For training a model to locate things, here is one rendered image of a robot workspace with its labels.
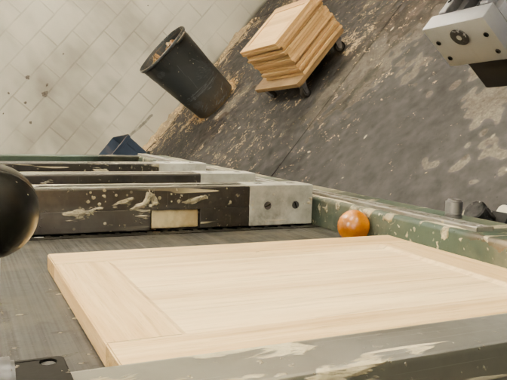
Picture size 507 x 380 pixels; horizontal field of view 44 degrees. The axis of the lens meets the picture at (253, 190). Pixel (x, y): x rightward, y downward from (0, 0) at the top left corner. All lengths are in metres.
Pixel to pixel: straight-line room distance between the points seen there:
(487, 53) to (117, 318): 0.78
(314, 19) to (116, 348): 3.70
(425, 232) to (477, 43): 0.35
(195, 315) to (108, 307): 0.07
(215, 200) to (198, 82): 4.13
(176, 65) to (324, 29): 1.45
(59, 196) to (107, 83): 5.12
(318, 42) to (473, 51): 2.99
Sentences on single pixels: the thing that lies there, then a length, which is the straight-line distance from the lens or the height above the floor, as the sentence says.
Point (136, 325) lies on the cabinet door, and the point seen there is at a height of 1.24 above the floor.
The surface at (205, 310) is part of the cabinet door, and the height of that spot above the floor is 1.19.
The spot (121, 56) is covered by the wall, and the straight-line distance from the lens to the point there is 6.14.
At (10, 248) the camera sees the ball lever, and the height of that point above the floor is 1.39.
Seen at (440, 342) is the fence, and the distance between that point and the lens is 0.44.
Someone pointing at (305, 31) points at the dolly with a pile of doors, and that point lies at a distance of 4.02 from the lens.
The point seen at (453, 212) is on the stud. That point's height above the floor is 0.88.
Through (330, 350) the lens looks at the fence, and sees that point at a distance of 0.40.
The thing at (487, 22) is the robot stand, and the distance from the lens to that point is 1.06.
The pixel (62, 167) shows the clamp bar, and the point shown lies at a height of 1.20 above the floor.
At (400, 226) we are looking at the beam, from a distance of 0.94.
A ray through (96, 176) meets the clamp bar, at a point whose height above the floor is 1.18.
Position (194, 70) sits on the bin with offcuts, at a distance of 5.13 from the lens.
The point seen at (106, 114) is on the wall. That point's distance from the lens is 6.06.
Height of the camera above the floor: 1.44
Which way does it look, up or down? 23 degrees down
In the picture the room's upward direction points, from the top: 47 degrees counter-clockwise
